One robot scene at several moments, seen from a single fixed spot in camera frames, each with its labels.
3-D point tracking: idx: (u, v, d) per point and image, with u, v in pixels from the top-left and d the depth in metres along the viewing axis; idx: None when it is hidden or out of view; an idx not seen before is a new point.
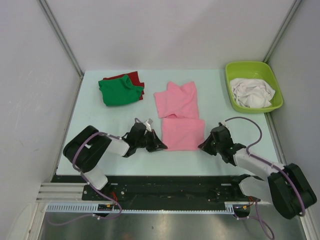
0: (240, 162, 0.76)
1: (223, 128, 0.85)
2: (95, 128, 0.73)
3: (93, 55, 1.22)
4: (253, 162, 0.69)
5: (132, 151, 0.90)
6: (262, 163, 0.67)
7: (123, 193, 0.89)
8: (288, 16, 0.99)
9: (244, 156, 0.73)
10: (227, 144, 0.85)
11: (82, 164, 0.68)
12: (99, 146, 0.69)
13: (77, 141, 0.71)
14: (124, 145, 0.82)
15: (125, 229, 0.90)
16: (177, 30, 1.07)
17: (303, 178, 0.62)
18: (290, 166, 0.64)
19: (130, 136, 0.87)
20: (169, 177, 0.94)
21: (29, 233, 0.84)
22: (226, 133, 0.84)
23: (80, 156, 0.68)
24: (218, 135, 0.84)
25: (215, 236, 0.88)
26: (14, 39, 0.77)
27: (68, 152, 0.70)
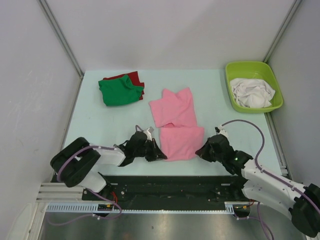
0: (250, 177, 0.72)
1: (222, 137, 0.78)
2: (85, 141, 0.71)
3: (93, 55, 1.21)
4: (269, 180, 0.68)
5: (128, 160, 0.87)
6: (281, 183, 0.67)
7: (123, 194, 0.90)
8: (289, 15, 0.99)
9: (257, 173, 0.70)
10: (230, 154, 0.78)
11: (68, 179, 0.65)
12: (88, 160, 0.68)
13: (64, 155, 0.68)
14: (121, 156, 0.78)
15: (125, 229, 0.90)
16: (177, 30, 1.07)
17: None
18: (310, 187, 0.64)
19: (129, 146, 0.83)
20: (169, 177, 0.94)
21: (29, 233, 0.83)
22: (226, 142, 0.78)
23: (67, 170, 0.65)
24: (218, 146, 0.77)
25: (215, 236, 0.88)
26: (13, 39, 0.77)
27: (54, 165, 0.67)
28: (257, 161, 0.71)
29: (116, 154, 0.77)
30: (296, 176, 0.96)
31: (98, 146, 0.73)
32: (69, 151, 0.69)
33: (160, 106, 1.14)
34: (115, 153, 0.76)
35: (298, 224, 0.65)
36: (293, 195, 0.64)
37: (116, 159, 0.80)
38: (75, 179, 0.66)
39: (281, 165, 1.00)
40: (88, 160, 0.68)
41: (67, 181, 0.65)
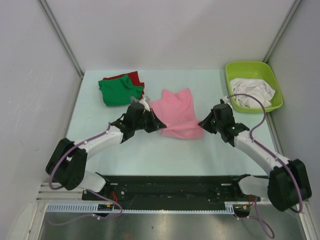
0: (242, 145, 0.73)
1: (227, 106, 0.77)
2: (70, 141, 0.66)
3: (93, 55, 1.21)
4: (256, 149, 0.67)
5: (130, 134, 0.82)
6: (266, 153, 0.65)
7: (123, 193, 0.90)
8: (289, 15, 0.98)
9: (248, 141, 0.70)
10: (229, 123, 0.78)
11: (64, 185, 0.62)
12: (74, 162, 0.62)
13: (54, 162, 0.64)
14: (117, 133, 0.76)
15: (125, 229, 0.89)
16: (177, 30, 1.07)
17: (305, 175, 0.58)
18: (295, 162, 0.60)
19: (127, 118, 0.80)
20: (169, 177, 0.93)
21: (29, 233, 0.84)
22: (229, 112, 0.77)
23: (59, 177, 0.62)
24: (220, 112, 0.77)
25: (216, 236, 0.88)
26: (14, 39, 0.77)
27: (49, 173, 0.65)
28: (251, 132, 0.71)
29: (110, 135, 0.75)
30: None
31: (84, 141, 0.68)
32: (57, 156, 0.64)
33: (160, 107, 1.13)
34: (108, 135, 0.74)
35: (271, 197, 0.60)
36: (274, 165, 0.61)
37: (112, 141, 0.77)
38: (72, 182, 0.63)
39: None
40: (76, 162, 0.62)
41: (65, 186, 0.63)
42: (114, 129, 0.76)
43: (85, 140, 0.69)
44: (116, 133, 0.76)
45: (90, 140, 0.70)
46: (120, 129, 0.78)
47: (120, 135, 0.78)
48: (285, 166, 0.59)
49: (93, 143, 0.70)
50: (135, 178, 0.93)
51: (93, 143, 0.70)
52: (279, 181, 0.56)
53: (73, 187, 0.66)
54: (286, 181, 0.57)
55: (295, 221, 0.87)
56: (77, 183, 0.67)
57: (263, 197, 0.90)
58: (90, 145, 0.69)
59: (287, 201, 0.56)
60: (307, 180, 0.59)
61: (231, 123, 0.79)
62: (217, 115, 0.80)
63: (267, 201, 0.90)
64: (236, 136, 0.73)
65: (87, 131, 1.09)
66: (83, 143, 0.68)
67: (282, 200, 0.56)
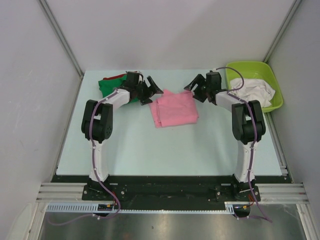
0: (221, 100, 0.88)
1: (217, 73, 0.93)
2: (95, 101, 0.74)
3: (93, 55, 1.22)
4: (230, 99, 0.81)
5: (134, 95, 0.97)
6: (233, 98, 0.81)
7: (123, 193, 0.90)
8: (289, 15, 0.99)
9: (223, 94, 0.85)
10: (216, 88, 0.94)
11: (101, 135, 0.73)
12: (105, 114, 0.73)
13: (87, 120, 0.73)
14: (125, 93, 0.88)
15: (125, 229, 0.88)
16: (177, 30, 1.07)
17: (261, 111, 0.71)
18: (253, 100, 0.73)
19: (128, 84, 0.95)
20: (169, 177, 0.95)
21: (29, 233, 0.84)
22: (217, 78, 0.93)
23: (96, 130, 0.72)
24: (210, 77, 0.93)
25: (215, 236, 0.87)
26: (14, 39, 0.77)
27: (84, 131, 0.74)
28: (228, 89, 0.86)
29: (121, 94, 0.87)
30: (296, 175, 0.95)
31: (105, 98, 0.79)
32: (88, 114, 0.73)
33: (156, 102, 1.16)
34: (120, 94, 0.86)
35: (235, 130, 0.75)
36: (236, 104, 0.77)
37: (122, 100, 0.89)
38: (106, 132, 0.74)
39: (281, 165, 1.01)
40: (107, 114, 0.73)
41: (102, 136, 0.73)
42: (122, 90, 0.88)
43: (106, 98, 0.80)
44: (125, 92, 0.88)
45: (110, 98, 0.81)
46: (126, 90, 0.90)
47: (128, 95, 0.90)
48: (244, 103, 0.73)
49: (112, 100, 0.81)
50: (137, 179, 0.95)
51: (113, 101, 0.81)
52: (237, 113, 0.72)
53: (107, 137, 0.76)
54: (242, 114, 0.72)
55: (295, 220, 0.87)
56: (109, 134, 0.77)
57: (263, 197, 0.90)
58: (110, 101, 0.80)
59: (243, 130, 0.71)
60: (262, 115, 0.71)
61: (217, 88, 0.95)
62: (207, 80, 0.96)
63: (267, 201, 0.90)
64: (217, 94, 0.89)
65: None
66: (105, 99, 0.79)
67: (239, 129, 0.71)
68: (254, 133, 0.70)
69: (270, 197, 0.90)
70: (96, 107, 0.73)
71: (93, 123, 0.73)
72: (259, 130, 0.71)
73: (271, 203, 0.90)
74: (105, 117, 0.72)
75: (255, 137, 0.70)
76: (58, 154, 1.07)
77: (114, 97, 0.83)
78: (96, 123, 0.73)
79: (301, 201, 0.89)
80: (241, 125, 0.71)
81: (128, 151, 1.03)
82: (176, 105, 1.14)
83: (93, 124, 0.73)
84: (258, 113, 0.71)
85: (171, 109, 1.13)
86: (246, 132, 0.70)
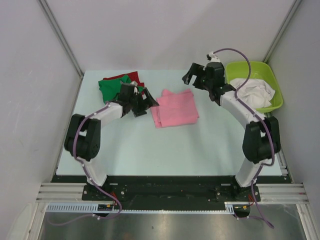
0: (226, 104, 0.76)
1: (220, 65, 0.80)
2: (81, 115, 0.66)
3: (93, 55, 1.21)
4: (238, 107, 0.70)
5: (127, 108, 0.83)
6: (245, 110, 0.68)
7: (123, 194, 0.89)
8: (289, 16, 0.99)
9: (231, 100, 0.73)
10: (220, 83, 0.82)
11: (87, 154, 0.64)
12: (91, 131, 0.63)
13: (71, 136, 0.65)
14: (117, 107, 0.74)
15: (125, 229, 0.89)
16: (177, 30, 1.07)
17: (277, 130, 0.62)
18: (269, 118, 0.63)
19: (121, 96, 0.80)
20: (169, 178, 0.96)
21: (29, 233, 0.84)
22: (221, 70, 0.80)
23: (80, 148, 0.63)
24: (213, 70, 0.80)
25: (215, 236, 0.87)
26: (14, 39, 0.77)
27: (68, 148, 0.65)
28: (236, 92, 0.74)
29: (113, 108, 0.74)
30: (296, 176, 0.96)
31: (93, 113, 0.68)
32: (73, 130, 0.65)
33: (156, 102, 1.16)
34: (111, 108, 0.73)
35: (248, 150, 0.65)
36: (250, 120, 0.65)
37: (114, 113, 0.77)
38: (92, 149, 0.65)
39: (280, 165, 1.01)
40: (93, 131, 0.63)
41: (88, 155, 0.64)
42: (114, 103, 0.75)
43: (95, 112, 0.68)
44: (117, 105, 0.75)
45: (98, 112, 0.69)
46: (118, 104, 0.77)
47: (121, 108, 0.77)
48: (261, 122, 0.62)
49: (101, 115, 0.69)
50: (138, 179, 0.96)
51: (101, 115, 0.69)
52: (254, 135, 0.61)
53: (94, 156, 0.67)
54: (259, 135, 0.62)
55: (294, 220, 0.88)
56: (96, 152, 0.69)
57: (263, 197, 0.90)
58: (99, 117, 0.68)
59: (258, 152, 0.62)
60: (277, 134, 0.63)
61: (221, 84, 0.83)
62: (208, 73, 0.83)
63: (267, 201, 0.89)
64: (222, 95, 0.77)
65: None
66: (93, 114, 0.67)
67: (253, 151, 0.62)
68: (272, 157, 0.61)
69: (270, 197, 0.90)
70: (82, 122, 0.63)
71: (78, 140, 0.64)
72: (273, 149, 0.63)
73: (271, 203, 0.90)
74: (91, 133, 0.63)
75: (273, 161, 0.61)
76: (58, 154, 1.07)
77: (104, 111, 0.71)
78: (81, 140, 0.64)
79: (301, 201, 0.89)
80: (257, 147, 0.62)
81: (128, 151, 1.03)
82: (176, 105, 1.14)
83: (77, 142, 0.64)
84: (274, 133, 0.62)
85: (172, 109, 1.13)
86: (261, 154, 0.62)
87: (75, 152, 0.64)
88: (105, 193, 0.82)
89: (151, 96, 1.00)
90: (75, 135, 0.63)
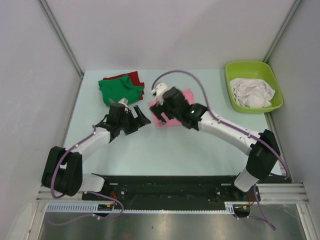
0: (207, 129, 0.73)
1: (176, 90, 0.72)
2: (61, 148, 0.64)
3: (93, 55, 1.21)
4: (225, 130, 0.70)
5: (116, 132, 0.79)
6: (237, 132, 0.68)
7: (123, 193, 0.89)
8: (289, 15, 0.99)
9: (213, 124, 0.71)
10: (187, 107, 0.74)
11: (65, 191, 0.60)
12: (70, 166, 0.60)
13: (49, 172, 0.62)
14: (105, 132, 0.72)
15: (125, 229, 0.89)
16: (177, 30, 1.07)
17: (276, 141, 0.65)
18: (264, 133, 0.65)
19: (110, 118, 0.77)
20: (169, 177, 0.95)
21: (29, 233, 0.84)
22: (180, 95, 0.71)
23: (59, 184, 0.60)
24: (173, 101, 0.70)
25: (215, 236, 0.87)
26: (14, 39, 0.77)
27: (46, 184, 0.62)
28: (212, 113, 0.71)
29: (99, 134, 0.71)
30: (296, 176, 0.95)
31: (75, 145, 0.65)
32: (52, 166, 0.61)
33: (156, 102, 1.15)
34: (97, 135, 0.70)
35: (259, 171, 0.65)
36: (249, 143, 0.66)
37: (101, 141, 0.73)
38: (72, 186, 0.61)
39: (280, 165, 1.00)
40: (73, 166, 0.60)
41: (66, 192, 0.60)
42: (100, 130, 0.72)
43: (76, 144, 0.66)
44: (104, 132, 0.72)
45: (81, 143, 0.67)
46: (105, 128, 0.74)
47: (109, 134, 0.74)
48: (259, 141, 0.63)
49: (84, 146, 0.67)
50: (137, 179, 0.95)
51: (84, 145, 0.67)
52: (260, 157, 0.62)
53: (74, 193, 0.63)
54: (264, 154, 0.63)
55: (294, 220, 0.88)
56: (77, 189, 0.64)
57: (263, 197, 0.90)
58: (81, 148, 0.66)
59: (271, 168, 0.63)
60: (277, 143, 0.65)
61: (188, 107, 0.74)
62: (168, 105, 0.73)
63: (267, 201, 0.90)
64: (199, 122, 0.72)
65: (87, 131, 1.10)
66: (75, 146, 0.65)
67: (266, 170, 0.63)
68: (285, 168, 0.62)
69: (270, 197, 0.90)
70: (62, 156, 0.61)
71: (57, 176, 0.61)
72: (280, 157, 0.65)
73: (271, 203, 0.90)
74: (71, 169, 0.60)
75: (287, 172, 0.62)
76: None
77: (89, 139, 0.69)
78: (60, 176, 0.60)
79: (301, 201, 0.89)
80: (268, 165, 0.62)
81: (128, 151, 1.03)
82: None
83: (56, 178, 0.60)
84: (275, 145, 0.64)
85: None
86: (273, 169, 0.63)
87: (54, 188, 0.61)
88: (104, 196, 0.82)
89: (140, 114, 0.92)
90: (54, 172, 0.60)
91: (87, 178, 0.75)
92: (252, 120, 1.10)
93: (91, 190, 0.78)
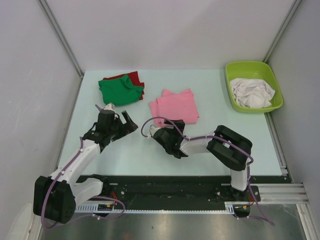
0: (189, 150, 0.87)
1: (162, 130, 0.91)
2: (48, 178, 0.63)
3: (93, 55, 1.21)
4: (194, 143, 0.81)
5: (106, 142, 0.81)
6: (199, 139, 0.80)
7: (123, 193, 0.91)
8: (289, 15, 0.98)
9: (188, 143, 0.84)
10: (174, 141, 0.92)
11: (58, 219, 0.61)
12: (59, 196, 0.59)
13: (38, 202, 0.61)
14: (93, 146, 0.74)
15: (125, 229, 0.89)
16: (177, 30, 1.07)
17: (231, 132, 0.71)
18: (218, 129, 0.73)
19: (99, 127, 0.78)
20: (169, 177, 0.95)
21: (29, 233, 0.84)
22: (166, 133, 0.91)
23: (51, 213, 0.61)
24: (161, 139, 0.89)
25: (215, 236, 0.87)
26: (14, 39, 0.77)
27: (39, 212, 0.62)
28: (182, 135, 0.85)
29: (86, 152, 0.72)
30: (296, 175, 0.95)
31: (61, 172, 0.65)
32: (40, 196, 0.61)
33: (156, 102, 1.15)
34: (84, 153, 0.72)
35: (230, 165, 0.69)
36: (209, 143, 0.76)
37: (91, 156, 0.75)
38: (66, 214, 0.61)
39: (281, 165, 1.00)
40: (62, 197, 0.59)
41: (60, 220, 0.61)
42: (87, 145, 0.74)
43: (63, 170, 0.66)
44: (91, 147, 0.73)
45: (67, 168, 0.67)
46: (94, 141, 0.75)
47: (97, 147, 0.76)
48: (214, 137, 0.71)
49: (71, 170, 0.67)
50: (137, 179, 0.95)
51: (72, 168, 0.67)
52: (218, 150, 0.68)
53: (67, 220, 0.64)
54: (222, 147, 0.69)
55: (294, 220, 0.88)
56: (70, 215, 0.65)
57: (263, 197, 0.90)
58: (70, 172, 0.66)
59: (235, 158, 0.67)
60: (234, 134, 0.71)
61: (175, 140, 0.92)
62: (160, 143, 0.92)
63: (267, 201, 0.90)
64: (181, 148, 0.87)
65: (87, 131, 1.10)
66: (61, 174, 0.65)
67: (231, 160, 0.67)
68: (247, 154, 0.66)
69: (270, 197, 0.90)
70: (50, 186, 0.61)
71: (47, 205, 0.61)
72: (246, 145, 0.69)
73: (271, 203, 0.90)
74: (60, 199, 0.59)
75: (250, 157, 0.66)
76: (58, 154, 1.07)
77: (77, 158, 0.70)
78: (50, 205, 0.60)
79: (301, 201, 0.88)
80: (230, 155, 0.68)
81: (127, 152, 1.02)
82: (176, 105, 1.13)
83: (47, 206, 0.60)
84: (231, 135, 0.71)
85: (172, 109, 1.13)
86: (239, 158, 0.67)
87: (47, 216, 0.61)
88: (102, 197, 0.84)
89: (130, 119, 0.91)
90: (43, 202, 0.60)
91: (85, 190, 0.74)
92: (252, 120, 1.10)
93: (92, 195, 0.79)
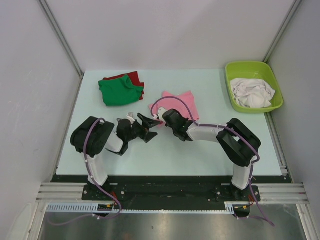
0: (195, 135, 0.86)
1: (172, 111, 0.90)
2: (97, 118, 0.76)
3: (93, 55, 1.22)
4: (202, 130, 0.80)
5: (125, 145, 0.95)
6: (209, 128, 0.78)
7: (123, 193, 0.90)
8: (289, 15, 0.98)
9: (195, 128, 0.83)
10: (181, 123, 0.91)
11: (91, 146, 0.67)
12: (105, 128, 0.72)
13: (83, 127, 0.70)
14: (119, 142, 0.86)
15: (125, 229, 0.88)
16: (177, 30, 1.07)
17: (244, 128, 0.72)
18: (232, 121, 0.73)
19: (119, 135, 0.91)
20: (169, 177, 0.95)
21: (29, 233, 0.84)
22: (176, 115, 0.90)
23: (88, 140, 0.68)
24: (170, 119, 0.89)
25: (215, 236, 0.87)
26: (14, 39, 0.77)
27: (75, 137, 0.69)
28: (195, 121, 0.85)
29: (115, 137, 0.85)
30: (296, 176, 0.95)
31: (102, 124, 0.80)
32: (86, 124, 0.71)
33: (156, 104, 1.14)
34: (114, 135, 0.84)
35: (235, 158, 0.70)
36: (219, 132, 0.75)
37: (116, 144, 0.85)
38: (97, 146, 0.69)
39: (281, 165, 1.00)
40: (107, 129, 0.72)
41: (92, 148, 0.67)
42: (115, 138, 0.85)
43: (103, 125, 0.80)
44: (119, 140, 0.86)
45: None
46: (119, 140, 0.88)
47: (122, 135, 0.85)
48: (226, 128, 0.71)
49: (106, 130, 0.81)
50: (138, 179, 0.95)
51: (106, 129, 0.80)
52: (228, 141, 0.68)
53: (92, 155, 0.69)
54: (232, 139, 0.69)
55: (294, 220, 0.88)
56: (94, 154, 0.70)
57: (263, 197, 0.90)
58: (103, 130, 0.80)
59: (243, 154, 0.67)
60: (247, 130, 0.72)
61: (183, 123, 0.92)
62: (167, 122, 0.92)
63: (267, 201, 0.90)
64: (188, 130, 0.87)
65: None
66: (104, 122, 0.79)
67: (239, 155, 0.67)
68: (255, 151, 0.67)
69: (270, 197, 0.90)
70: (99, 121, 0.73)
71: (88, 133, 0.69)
72: (255, 143, 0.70)
73: (271, 204, 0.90)
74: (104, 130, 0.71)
75: (258, 156, 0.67)
76: (58, 154, 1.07)
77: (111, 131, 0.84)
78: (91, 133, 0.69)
79: (301, 201, 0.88)
80: (239, 150, 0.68)
81: (127, 152, 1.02)
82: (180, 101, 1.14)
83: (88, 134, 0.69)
84: (243, 130, 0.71)
85: (176, 106, 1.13)
86: (246, 153, 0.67)
87: (82, 142, 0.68)
88: (106, 193, 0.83)
89: (143, 118, 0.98)
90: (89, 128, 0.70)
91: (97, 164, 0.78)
92: (252, 119, 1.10)
93: (95, 179, 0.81)
